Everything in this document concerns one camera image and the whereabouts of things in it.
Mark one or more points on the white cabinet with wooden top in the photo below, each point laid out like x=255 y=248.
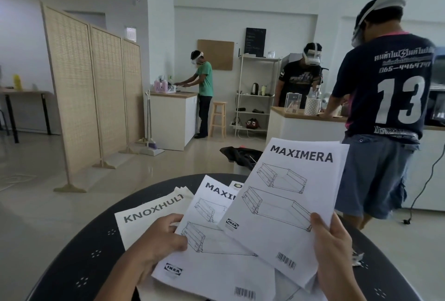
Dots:
x=172 y=120

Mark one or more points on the white headset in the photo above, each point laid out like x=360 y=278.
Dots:
x=312 y=56
x=379 y=3
x=196 y=56

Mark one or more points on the person's right thumb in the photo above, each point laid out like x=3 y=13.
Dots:
x=319 y=229

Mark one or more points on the person's right forearm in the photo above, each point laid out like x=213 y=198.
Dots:
x=342 y=293

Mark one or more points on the wooden stool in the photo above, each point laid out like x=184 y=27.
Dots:
x=218 y=118

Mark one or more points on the person's right hand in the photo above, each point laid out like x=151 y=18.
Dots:
x=333 y=252

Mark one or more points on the white booklet with grey title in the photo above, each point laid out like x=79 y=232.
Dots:
x=139 y=220

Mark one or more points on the wooden table with black legs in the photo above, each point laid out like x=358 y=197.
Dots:
x=24 y=93

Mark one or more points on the clear acrylic box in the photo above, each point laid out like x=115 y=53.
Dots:
x=292 y=103

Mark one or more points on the white paper sheet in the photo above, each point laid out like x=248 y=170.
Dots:
x=295 y=290

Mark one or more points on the clear glass bottle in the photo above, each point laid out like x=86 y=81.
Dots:
x=316 y=91

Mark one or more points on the white patterned canister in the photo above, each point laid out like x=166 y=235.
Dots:
x=312 y=106

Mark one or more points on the yellow bottle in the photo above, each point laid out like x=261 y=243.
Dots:
x=17 y=82

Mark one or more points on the black chalkboard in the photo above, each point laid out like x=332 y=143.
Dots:
x=255 y=42

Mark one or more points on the white counter with wooden top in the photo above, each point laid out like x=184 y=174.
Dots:
x=299 y=127

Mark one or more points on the person's left forearm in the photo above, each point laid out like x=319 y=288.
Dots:
x=121 y=280

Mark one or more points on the woven folding room screen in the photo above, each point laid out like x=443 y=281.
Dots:
x=76 y=95

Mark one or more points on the person's left thumb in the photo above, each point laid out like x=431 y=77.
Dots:
x=177 y=242

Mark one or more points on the white drawer assembly manual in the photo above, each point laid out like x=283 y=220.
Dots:
x=278 y=214
x=215 y=266

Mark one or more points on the red and black bag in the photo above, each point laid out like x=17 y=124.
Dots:
x=252 y=123

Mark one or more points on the black microwave oven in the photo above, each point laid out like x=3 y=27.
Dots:
x=436 y=106

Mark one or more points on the cork board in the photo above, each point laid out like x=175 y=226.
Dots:
x=215 y=54

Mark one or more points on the black electric kettle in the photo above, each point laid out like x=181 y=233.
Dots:
x=255 y=89

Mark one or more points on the white metal shelf unit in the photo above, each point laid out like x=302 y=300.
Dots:
x=243 y=102

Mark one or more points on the person's left hand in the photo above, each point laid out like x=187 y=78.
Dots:
x=153 y=245

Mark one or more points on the broom with dustpan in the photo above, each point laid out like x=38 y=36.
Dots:
x=150 y=144

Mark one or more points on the pink bottles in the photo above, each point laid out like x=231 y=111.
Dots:
x=160 y=86

